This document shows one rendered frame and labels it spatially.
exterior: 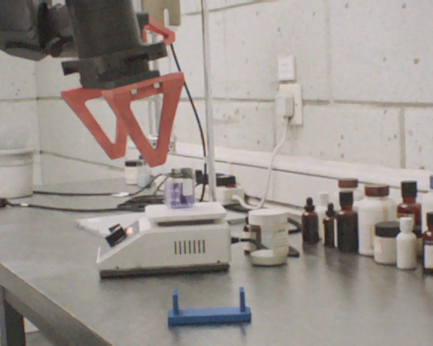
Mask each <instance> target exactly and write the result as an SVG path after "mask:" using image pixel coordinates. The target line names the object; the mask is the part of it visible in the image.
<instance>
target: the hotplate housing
mask: <svg viewBox="0 0 433 346"><path fill-rule="evenodd" d="M236 243H239V237H233V236H231V229H230V226H229V225H228V223H227V222H226V221H225V220H224V218H220V219H206V220H193V221H179V222H147V217H145V218H140V219H139V233H138V234H136V235H134V236H132V237H130V238H129V239H128V240H127V241H125V242H123V244H121V245H119V246H117V247H115V248H114V249H112V250H111V251H109V252H108V253H106V254H105V255H103V256H102V257H101V258H99V255H100V250H101V247H100V248H99V253H98V258H97V263H96V264H97V269H99V270H100V277H103V276H108V277H115V276H117V275H128V274H152V273H165V272H190V271H202V270H221V269H230V264H229V261H232V250H231V244H232V245H233V244H236Z"/></svg>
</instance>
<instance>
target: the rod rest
mask: <svg viewBox="0 0 433 346"><path fill-rule="evenodd" d="M238 288H239V307H222V308H188V309H179V307H178V291H177V289H173V294H172V299H173V309H172V310H168V314H167V323H168V324H169V325H180V324H198V323H214V322H231V321H247V320H252V312H251V308H250V307H249V306H246V298H245V291H244V286H239V287H238Z"/></svg>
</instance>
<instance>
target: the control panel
mask: <svg viewBox="0 0 433 346"><path fill-rule="evenodd" d="M131 227H132V228H131ZM126 228H128V229H129V228H131V229H130V230H132V231H131V232H129V233H128V231H127V232H126V234H128V236H127V237H126V238H125V239H124V240H123V241H122V242H121V243H119V244H118V245H115V246H112V247H110V246H109V245H108V243H107V242H106V241H104V242H103V243H101V250H100V255H99V258H101V257H102V256H103V255H105V254H106V253H108V252H109V251H111V250H112V249H114V248H115V247H117V246H119V245H121V244H123V242H125V241H127V240H128V239H129V238H130V237H132V236H134V235H136V234H138V233H139V220H138V221H136V222H134V223H132V224H131V225H129V226H127V227H126Z"/></svg>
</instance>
